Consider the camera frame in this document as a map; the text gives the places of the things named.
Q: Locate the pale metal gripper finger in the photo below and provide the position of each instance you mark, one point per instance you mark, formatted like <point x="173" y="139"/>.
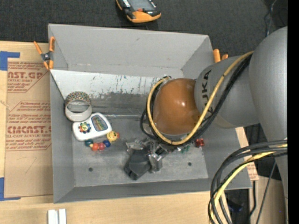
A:
<point x="137" y="145"/>
<point x="155" y="163"/>

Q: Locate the colourful patterned tape roll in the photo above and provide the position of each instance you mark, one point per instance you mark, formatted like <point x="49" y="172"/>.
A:
<point x="78" y="115"/>

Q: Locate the small red block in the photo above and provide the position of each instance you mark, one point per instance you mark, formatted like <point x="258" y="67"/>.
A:
<point x="199" y="142"/>

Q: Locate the grey metal bin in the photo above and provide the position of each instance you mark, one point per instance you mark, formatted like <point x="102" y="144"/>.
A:
<point x="112" y="48"/>

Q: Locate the brown cardboard board red print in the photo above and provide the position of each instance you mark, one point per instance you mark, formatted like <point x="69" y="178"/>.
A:
<point x="28" y="148"/>

